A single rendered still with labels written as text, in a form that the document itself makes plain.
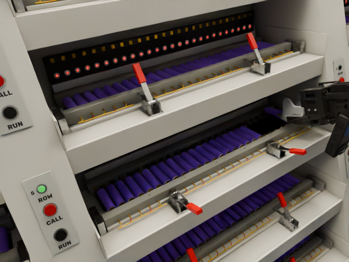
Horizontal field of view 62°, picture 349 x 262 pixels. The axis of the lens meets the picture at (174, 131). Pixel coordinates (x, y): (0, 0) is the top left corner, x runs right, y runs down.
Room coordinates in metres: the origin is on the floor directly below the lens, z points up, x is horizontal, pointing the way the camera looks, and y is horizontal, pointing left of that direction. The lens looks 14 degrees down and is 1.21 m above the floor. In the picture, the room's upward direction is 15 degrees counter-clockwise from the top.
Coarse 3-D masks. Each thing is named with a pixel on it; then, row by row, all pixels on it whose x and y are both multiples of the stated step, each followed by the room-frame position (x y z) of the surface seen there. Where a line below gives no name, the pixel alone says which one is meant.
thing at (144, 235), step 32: (192, 128) 0.70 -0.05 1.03; (320, 128) 0.70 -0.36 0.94; (128, 160) 0.63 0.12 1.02; (256, 160) 0.61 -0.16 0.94; (288, 160) 0.60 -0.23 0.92; (96, 192) 0.57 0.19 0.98; (192, 192) 0.53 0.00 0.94; (224, 192) 0.52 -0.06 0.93; (96, 224) 0.46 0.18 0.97; (128, 224) 0.48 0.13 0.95; (160, 224) 0.47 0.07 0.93; (192, 224) 0.49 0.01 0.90; (128, 256) 0.43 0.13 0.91
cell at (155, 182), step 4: (144, 172) 0.59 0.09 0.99; (148, 172) 0.59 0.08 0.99; (144, 176) 0.58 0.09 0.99; (148, 176) 0.57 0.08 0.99; (152, 176) 0.57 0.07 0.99; (148, 180) 0.57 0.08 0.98; (152, 180) 0.56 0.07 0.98; (156, 180) 0.56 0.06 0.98; (152, 184) 0.55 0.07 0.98; (156, 184) 0.55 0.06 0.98; (160, 184) 0.55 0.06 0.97
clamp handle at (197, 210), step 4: (180, 196) 0.49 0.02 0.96; (180, 200) 0.49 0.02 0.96; (184, 200) 0.48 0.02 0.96; (184, 204) 0.47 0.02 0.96; (188, 204) 0.46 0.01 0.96; (192, 204) 0.46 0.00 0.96; (188, 208) 0.45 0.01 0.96; (192, 208) 0.44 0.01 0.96; (196, 208) 0.44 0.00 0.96; (200, 208) 0.43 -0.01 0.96; (196, 212) 0.43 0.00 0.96; (200, 212) 0.43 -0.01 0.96
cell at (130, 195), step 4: (120, 180) 0.57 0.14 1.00; (116, 184) 0.57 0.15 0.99; (120, 184) 0.56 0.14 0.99; (124, 184) 0.56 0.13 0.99; (120, 188) 0.55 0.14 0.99; (124, 188) 0.55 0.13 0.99; (120, 192) 0.55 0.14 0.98; (124, 192) 0.54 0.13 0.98; (128, 192) 0.53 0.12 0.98; (124, 196) 0.53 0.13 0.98; (128, 196) 0.52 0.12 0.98; (132, 196) 0.52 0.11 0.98; (128, 200) 0.52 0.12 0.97
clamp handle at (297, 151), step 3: (279, 144) 0.60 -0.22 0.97; (276, 147) 0.61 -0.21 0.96; (279, 147) 0.61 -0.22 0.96; (282, 150) 0.59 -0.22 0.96; (285, 150) 0.58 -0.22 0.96; (288, 150) 0.58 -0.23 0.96; (291, 150) 0.57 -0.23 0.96; (294, 150) 0.56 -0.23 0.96; (297, 150) 0.56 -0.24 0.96; (300, 150) 0.55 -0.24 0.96; (303, 150) 0.55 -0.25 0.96; (294, 153) 0.56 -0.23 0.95; (297, 153) 0.56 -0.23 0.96; (300, 153) 0.55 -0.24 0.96; (303, 153) 0.54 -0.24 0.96
